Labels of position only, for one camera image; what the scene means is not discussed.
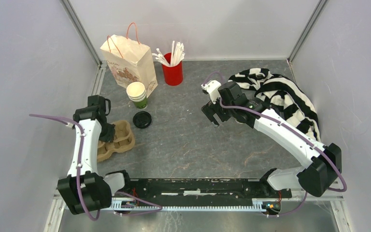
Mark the brown paper takeout bag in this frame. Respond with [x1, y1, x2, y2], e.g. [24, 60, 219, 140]
[100, 32, 158, 97]

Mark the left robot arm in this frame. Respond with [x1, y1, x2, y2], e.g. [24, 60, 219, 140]
[57, 95, 132, 215]

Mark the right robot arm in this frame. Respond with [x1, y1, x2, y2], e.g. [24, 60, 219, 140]
[201, 80, 347, 197]

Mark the cardboard cup carrier tray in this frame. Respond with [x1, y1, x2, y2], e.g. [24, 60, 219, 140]
[97, 120, 135, 162]

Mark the stack of black lids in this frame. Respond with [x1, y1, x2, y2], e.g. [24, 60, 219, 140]
[132, 111, 152, 129]

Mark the red cup holder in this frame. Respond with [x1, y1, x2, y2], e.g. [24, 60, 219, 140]
[162, 61, 183, 86]

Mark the stack of paper cups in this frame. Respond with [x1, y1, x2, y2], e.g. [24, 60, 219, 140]
[126, 82, 148, 109]

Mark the white wrapped straws bundle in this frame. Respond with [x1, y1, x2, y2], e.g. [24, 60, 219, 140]
[152, 41, 185, 67]

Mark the black white striped cloth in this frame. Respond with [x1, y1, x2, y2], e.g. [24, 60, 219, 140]
[228, 68, 321, 142]

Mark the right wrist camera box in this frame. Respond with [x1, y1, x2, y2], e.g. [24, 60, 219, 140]
[201, 80, 221, 104]

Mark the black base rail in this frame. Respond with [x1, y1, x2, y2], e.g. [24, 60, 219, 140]
[121, 178, 292, 207]

